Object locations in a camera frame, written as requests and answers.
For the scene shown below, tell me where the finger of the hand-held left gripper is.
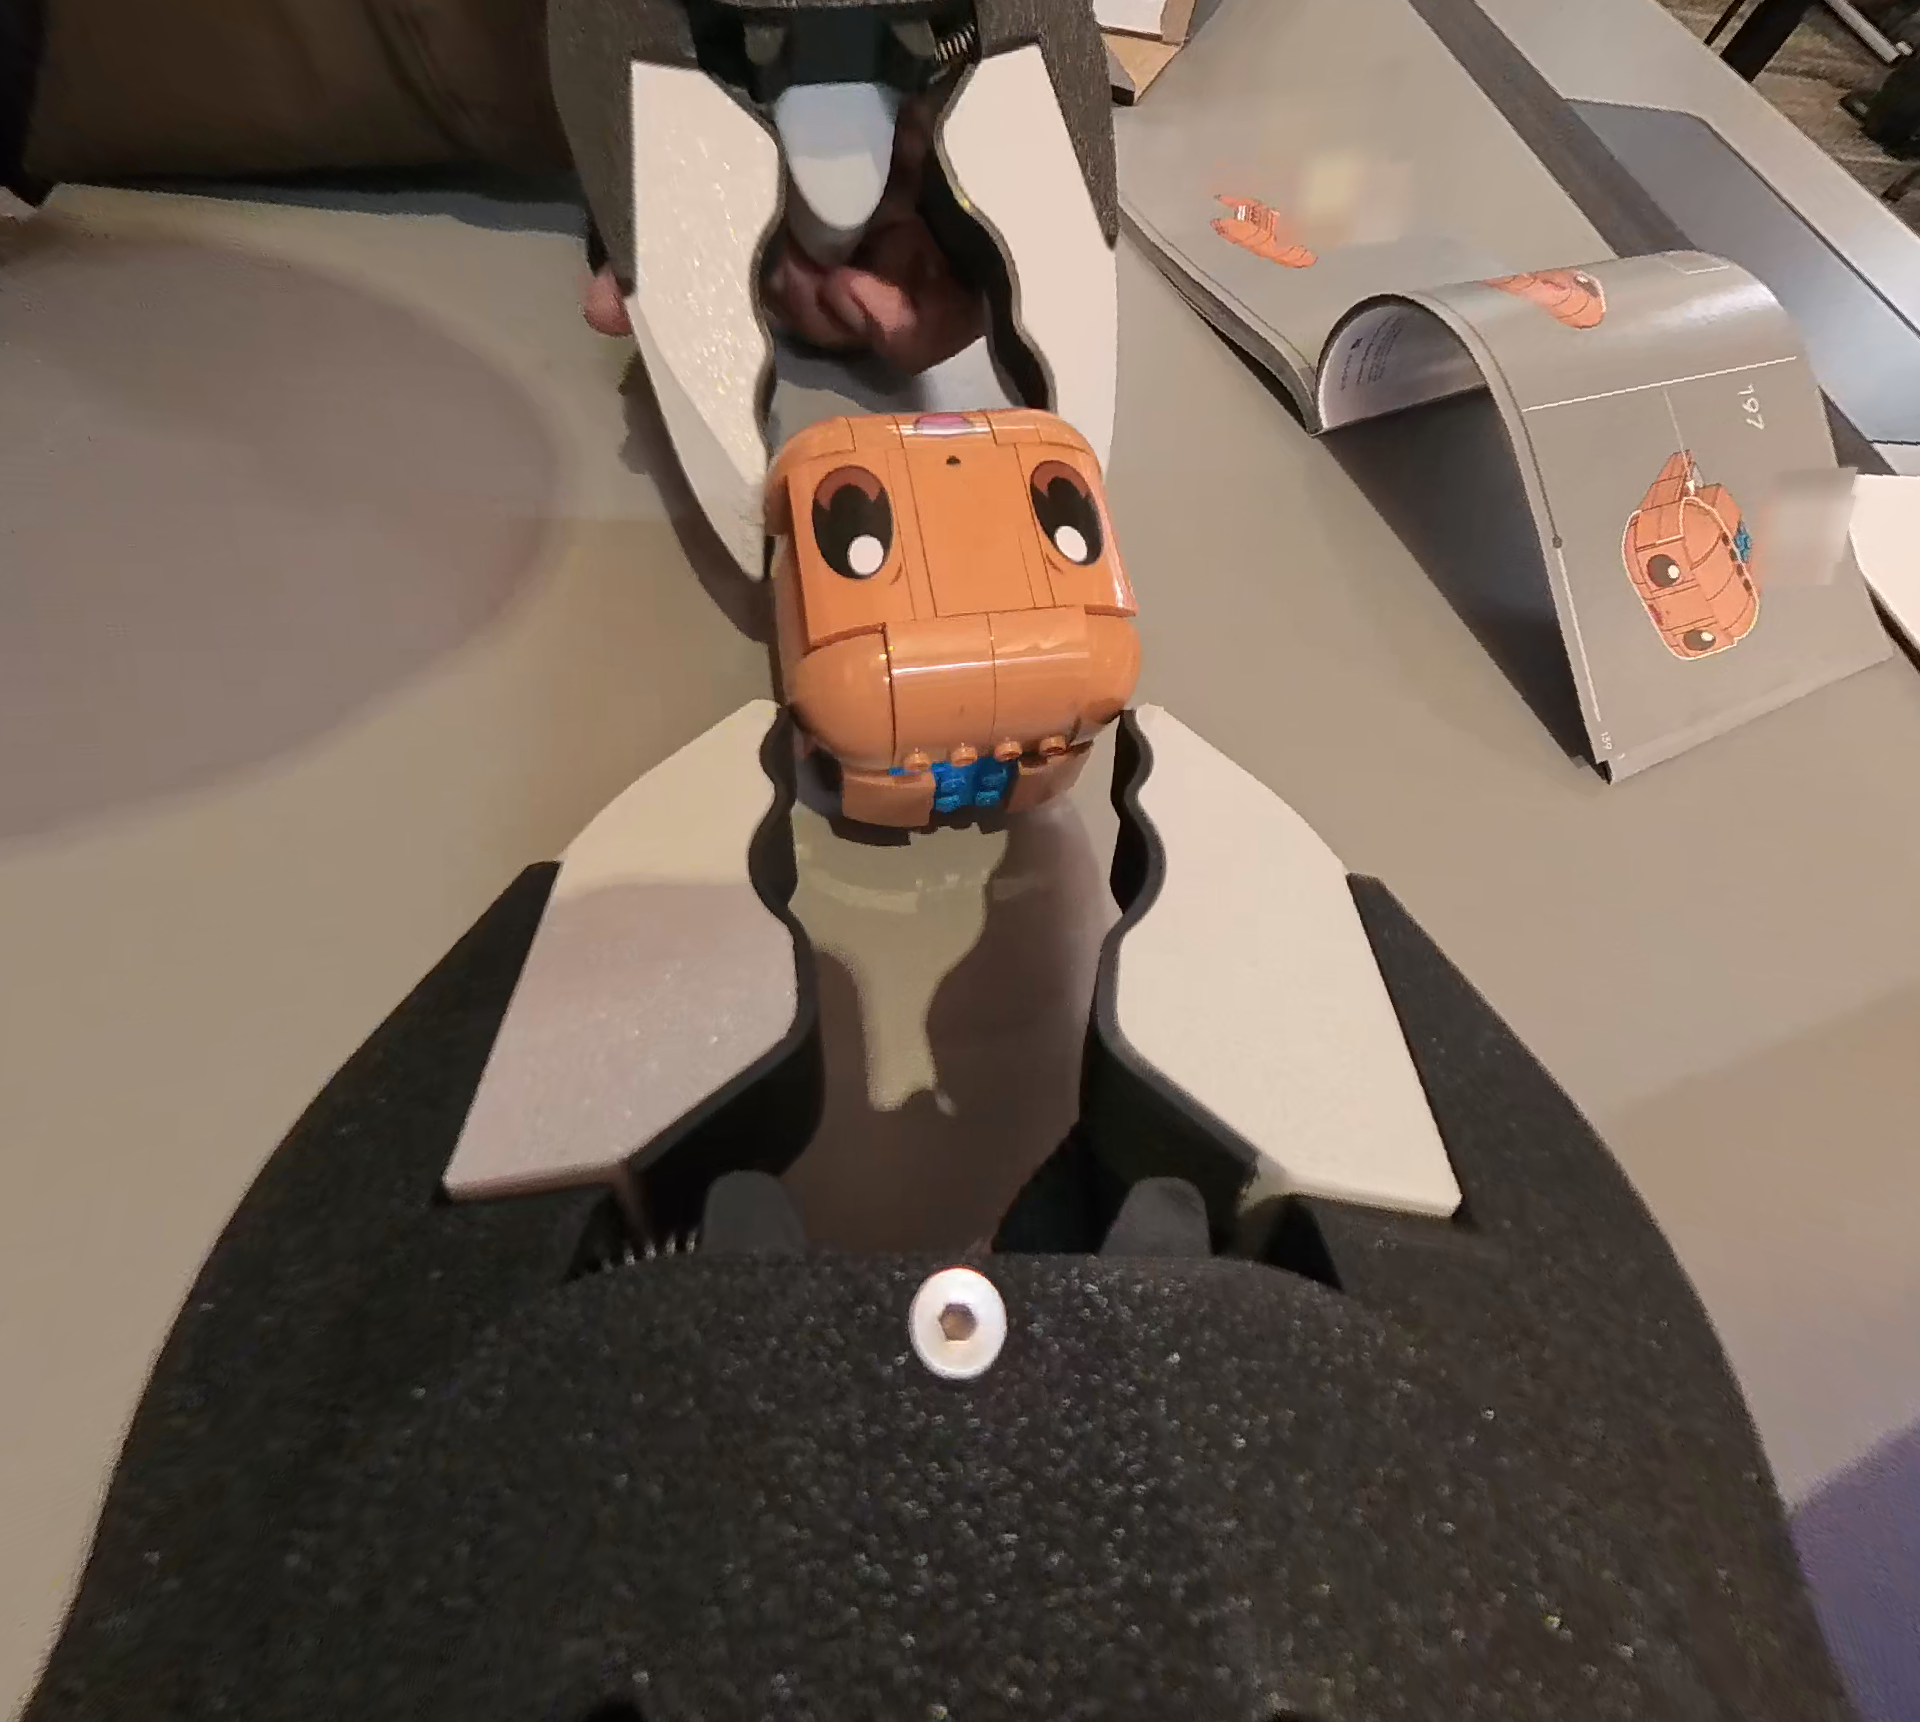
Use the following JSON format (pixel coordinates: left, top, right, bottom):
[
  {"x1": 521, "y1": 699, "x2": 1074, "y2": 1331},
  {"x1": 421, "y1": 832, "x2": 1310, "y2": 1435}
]
[
  {"x1": 623, "y1": 53, "x2": 791, "y2": 587},
  {"x1": 934, "y1": 45, "x2": 1120, "y2": 469}
]

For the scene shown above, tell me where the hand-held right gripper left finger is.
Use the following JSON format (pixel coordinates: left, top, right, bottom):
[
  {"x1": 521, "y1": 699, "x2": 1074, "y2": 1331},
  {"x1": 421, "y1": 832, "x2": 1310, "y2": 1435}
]
[{"x1": 441, "y1": 699, "x2": 821, "y2": 1203}]

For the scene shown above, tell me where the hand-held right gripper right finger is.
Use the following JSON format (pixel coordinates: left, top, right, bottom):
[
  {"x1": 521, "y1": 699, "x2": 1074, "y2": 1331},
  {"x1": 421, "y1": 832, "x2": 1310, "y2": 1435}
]
[{"x1": 1094, "y1": 705, "x2": 1464, "y2": 1217}]

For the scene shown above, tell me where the brown lego head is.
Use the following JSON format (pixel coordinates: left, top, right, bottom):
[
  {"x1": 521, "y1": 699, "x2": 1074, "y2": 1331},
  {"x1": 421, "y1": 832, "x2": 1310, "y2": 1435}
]
[{"x1": 762, "y1": 406, "x2": 1143, "y2": 838}]

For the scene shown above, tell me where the grey instruction booklet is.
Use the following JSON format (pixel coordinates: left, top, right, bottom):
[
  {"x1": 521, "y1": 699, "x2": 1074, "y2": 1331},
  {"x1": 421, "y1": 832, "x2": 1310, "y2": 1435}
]
[{"x1": 1119, "y1": 144, "x2": 1898, "y2": 786}]

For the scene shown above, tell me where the person's left hand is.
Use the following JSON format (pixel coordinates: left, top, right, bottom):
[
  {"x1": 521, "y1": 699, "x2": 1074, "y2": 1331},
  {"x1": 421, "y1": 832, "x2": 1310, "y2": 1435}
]
[{"x1": 588, "y1": 171, "x2": 997, "y2": 369}]

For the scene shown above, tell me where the white desk stand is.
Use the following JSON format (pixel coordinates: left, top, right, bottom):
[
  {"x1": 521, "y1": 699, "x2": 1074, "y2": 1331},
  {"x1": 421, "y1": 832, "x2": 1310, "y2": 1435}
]
[{"x1": 1850, "y1": 475, "x2": 1920, "y2": 651}]

